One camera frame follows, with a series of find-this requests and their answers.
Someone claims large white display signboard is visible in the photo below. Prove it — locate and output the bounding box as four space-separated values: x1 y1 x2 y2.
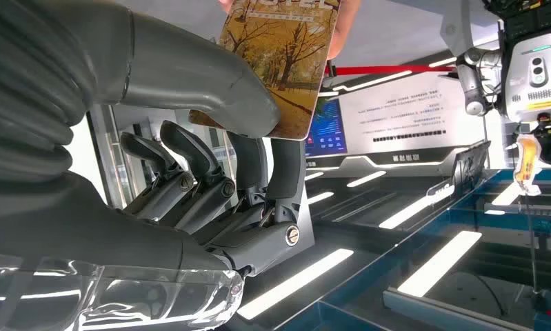
304 70 492 180

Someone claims red barrier belt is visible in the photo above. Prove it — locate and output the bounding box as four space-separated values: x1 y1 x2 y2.
324 64 457 77

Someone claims yellow tag in clear pouch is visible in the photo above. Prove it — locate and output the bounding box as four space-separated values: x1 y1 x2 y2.
512 133 543 197

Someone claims white machine with lenses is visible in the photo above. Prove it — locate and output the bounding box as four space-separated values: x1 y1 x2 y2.
483 0 551 166

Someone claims metal glass door frame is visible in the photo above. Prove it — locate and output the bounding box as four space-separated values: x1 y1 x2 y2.
85 103 137 210

